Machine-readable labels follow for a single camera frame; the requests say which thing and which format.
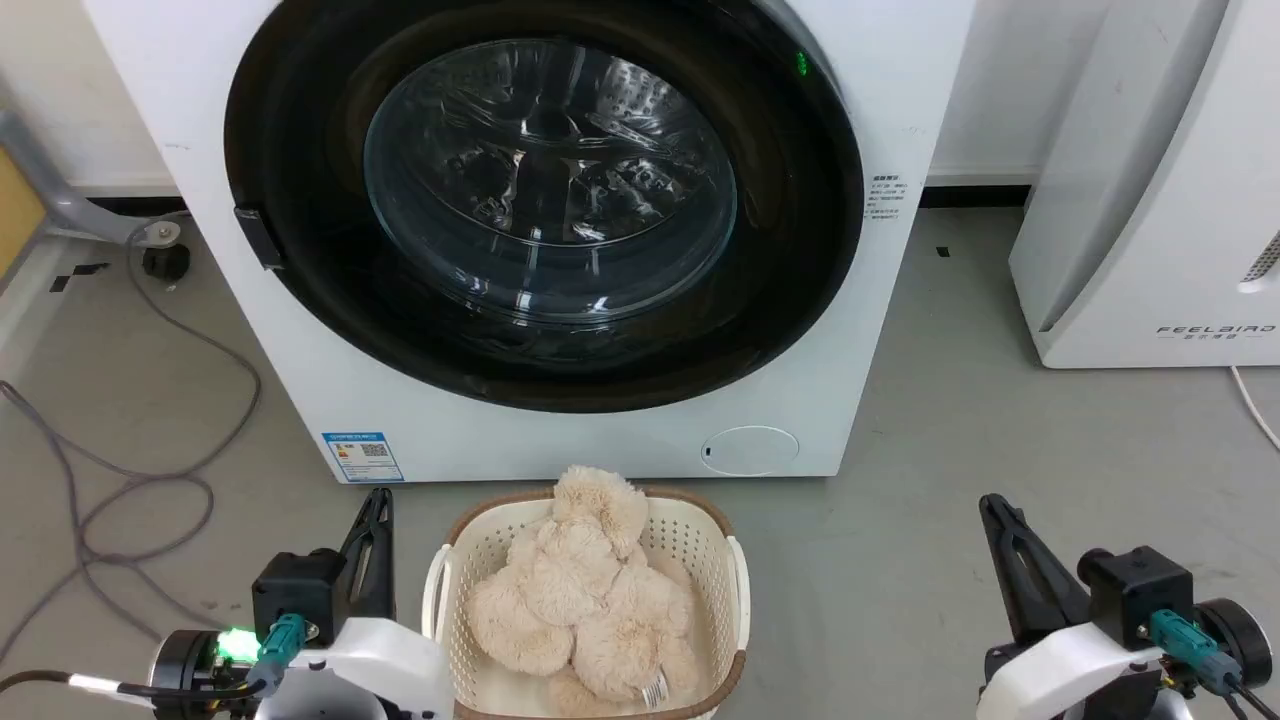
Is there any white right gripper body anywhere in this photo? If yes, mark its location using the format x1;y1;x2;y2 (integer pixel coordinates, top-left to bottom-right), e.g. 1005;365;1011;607
975;620;1169;720

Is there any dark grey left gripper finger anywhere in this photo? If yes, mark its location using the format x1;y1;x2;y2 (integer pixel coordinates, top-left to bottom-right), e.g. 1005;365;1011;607
372;489;397;621
339;488;387;617

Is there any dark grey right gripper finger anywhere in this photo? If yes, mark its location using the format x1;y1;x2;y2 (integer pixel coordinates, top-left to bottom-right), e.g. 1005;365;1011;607
979;493;1038;647
1003;503;1093;638

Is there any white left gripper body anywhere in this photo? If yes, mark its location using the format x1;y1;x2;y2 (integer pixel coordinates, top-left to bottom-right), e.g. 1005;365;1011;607
255;617;456;720

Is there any white front-load washing machine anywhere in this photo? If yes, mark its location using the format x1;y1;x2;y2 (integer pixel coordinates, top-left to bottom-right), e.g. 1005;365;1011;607
82;0;977;485

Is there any black round washing machine door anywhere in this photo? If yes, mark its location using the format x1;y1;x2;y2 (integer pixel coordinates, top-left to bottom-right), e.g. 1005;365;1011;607
223;0;865;414

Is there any beige fluffy plush toy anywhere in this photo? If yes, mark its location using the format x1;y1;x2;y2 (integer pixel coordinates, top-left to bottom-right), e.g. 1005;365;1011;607
466;465;701;719

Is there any round white filter cover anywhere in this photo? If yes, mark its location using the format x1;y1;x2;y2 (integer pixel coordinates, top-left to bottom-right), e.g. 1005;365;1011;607
700;425;801;477

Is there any cream plastic laundry basket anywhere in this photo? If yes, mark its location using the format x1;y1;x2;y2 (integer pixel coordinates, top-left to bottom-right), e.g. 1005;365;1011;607
421;486;752;720

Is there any black caster wheel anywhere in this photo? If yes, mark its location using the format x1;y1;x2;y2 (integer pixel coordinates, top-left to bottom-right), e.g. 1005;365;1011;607
141;220;192;284

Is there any white air purifier appliance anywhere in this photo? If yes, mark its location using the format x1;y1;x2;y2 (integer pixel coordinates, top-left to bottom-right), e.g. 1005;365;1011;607
1008;0;1280;370

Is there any yellow wooden panel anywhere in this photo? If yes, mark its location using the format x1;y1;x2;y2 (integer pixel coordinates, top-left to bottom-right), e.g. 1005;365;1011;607
0;145;50;283

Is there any left teal connector cable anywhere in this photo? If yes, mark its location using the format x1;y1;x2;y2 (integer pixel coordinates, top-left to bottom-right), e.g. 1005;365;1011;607
0;612;307;701

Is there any teal connector cable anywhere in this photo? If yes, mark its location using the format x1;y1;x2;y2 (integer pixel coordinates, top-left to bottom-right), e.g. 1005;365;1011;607
0;612;307;701
1149;609;1280;720

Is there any right teal connector cable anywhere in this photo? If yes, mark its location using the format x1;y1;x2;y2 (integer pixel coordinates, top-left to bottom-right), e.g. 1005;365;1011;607
1149;609;1280;720

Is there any grey floor cable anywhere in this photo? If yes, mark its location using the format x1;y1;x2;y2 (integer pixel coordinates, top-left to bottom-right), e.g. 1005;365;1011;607
0;380;226;663
75;212;264;567

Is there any thin white cable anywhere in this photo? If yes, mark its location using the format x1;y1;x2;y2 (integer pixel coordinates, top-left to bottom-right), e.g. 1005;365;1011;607
1228;365;1280;453

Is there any grey metal frame leg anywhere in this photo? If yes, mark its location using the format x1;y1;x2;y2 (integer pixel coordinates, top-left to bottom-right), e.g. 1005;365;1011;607
0;108;153;247

